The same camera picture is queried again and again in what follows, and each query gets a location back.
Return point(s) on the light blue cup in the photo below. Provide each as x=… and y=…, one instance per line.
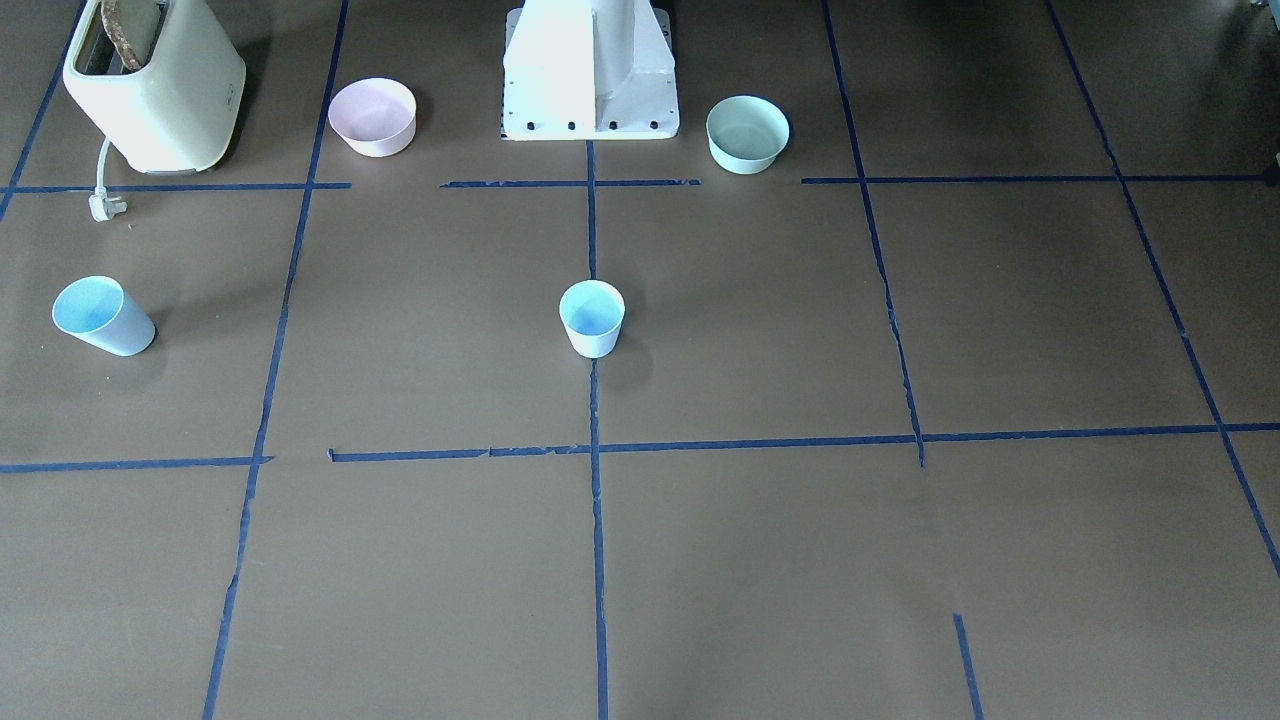
x=97, y=310
x=592, y=313

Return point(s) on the green bowl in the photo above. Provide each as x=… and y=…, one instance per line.
x=746, y=133

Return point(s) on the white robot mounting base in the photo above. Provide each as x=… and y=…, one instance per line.
x=589, y=71

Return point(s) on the pink bowl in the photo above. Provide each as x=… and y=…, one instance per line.
x=376, y=117

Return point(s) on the cream toaster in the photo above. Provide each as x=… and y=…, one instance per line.
x=177, y=115

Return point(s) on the toast slice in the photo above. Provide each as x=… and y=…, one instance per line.
x=132, y=28

